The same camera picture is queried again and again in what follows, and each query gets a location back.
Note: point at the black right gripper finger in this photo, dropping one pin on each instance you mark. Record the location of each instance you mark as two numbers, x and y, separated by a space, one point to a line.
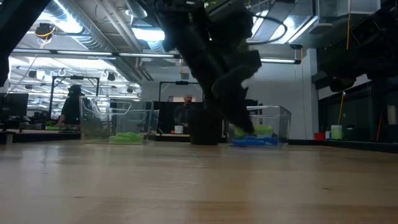
342 84

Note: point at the black ceiling camera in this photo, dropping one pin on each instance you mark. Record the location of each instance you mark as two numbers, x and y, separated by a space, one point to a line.
44 31

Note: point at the green potted plant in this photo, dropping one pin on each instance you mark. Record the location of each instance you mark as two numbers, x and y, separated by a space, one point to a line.
202 127

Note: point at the clear plastic container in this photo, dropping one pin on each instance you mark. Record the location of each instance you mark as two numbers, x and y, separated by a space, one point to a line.
93 118
280 121

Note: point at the person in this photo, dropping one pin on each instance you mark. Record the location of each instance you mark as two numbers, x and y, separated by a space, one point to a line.
71 109
183 115

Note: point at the red box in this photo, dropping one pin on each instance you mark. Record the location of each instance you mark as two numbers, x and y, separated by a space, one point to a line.
319 136

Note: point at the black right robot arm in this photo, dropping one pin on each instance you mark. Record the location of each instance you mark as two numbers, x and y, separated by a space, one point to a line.
382 37

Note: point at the fluorescent light strip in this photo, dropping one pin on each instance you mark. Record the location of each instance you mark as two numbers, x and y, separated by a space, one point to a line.
93 53
280 60

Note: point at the black computer monitor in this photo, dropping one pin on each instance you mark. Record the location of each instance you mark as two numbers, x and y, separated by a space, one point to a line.
14 105

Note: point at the white cup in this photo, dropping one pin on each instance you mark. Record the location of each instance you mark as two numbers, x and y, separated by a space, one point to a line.
178 129

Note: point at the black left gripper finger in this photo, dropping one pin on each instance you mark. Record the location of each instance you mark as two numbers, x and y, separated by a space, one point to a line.
236 93
253 62

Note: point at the pale green plastic cup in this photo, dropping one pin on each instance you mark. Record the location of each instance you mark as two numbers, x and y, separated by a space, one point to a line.
336 132

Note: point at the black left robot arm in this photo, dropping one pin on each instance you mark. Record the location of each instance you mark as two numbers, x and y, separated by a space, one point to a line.
177 18

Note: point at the silver ventilation duct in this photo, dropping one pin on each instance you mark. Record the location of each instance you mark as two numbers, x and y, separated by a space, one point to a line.
93 37

